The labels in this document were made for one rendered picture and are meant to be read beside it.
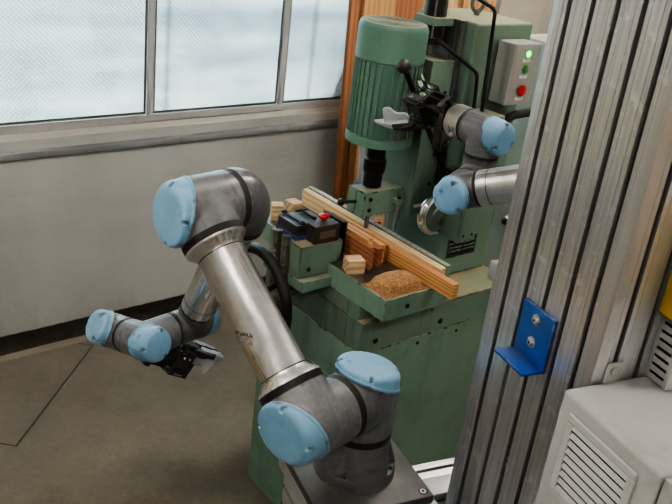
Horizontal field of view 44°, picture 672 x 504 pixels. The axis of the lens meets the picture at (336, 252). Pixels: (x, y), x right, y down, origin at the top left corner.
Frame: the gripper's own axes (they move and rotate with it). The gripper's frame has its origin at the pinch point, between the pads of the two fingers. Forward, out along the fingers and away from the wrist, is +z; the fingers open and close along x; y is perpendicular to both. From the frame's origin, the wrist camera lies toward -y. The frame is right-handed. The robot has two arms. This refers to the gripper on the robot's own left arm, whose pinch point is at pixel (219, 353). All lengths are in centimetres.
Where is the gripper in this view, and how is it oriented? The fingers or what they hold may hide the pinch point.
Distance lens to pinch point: 202.6
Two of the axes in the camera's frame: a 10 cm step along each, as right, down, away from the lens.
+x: 6.0, 4.1, -6.9
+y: -5.1, 8.6, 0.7
